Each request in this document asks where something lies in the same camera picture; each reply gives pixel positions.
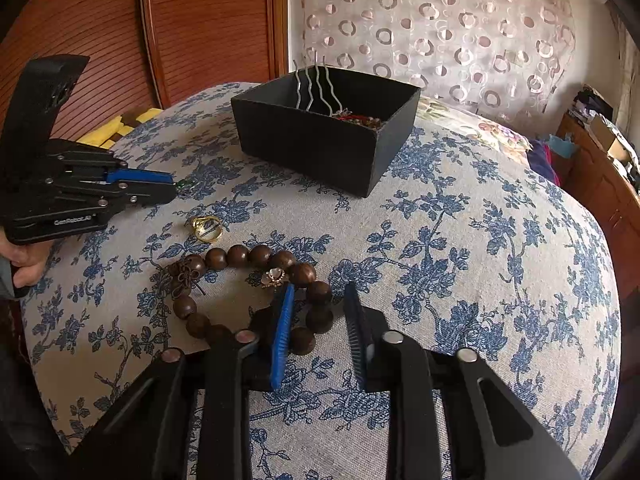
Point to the person's left hand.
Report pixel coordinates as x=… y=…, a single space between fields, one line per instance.
x=30 y=262

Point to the yellow foam cushion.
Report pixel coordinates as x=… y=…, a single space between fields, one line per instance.
x=105 y=132

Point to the wooden cabinet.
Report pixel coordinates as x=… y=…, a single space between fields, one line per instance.
x=600 y=185

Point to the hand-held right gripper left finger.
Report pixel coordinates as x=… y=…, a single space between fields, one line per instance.
x=281 y=340

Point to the circle patterned sheer curtain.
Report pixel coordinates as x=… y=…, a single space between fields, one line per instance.
x=450 y=25

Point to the silver metal hair comb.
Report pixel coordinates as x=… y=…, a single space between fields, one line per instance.
x=331 y=107

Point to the black cardboard box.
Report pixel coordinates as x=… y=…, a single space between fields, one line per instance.
x=310 y=150

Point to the flower shaped brooch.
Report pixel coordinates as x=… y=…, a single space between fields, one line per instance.
x=274 y=276

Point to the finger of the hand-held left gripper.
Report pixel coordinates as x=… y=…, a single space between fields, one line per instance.
x=140 y=176
x=150 y=194

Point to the pink floral bed blanket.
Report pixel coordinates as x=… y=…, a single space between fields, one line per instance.
x=480 y=130

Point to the dark blue red blanket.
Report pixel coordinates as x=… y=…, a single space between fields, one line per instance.
x=542 y=160

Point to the wooden slatted wardrobe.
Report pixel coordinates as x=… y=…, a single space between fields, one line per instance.
x=200 y=35

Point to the black bag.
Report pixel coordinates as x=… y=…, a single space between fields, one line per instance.
x=590 y=102

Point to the light blue bag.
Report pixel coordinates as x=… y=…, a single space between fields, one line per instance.
x=562 y=145

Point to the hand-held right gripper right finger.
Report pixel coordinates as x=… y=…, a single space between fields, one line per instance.
x=356 y=340

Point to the open cardboard box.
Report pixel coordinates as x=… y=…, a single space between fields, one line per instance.
x=615 y=145

